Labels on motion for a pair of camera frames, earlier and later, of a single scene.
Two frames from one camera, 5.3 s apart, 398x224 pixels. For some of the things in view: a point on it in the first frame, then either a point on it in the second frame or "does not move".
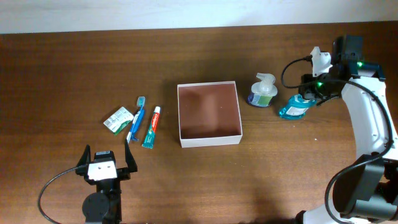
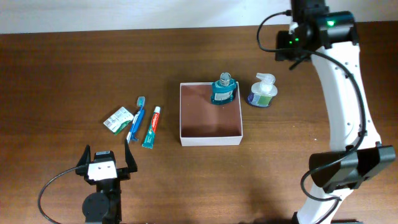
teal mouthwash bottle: x=296 y=107 -> x=223 y=90
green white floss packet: x=116 y=122 does not move
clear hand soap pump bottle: x=263 y=91 does not move
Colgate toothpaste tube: x=149 y=139 does not move
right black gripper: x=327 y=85 -> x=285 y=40
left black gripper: x=124 y=173 does not move
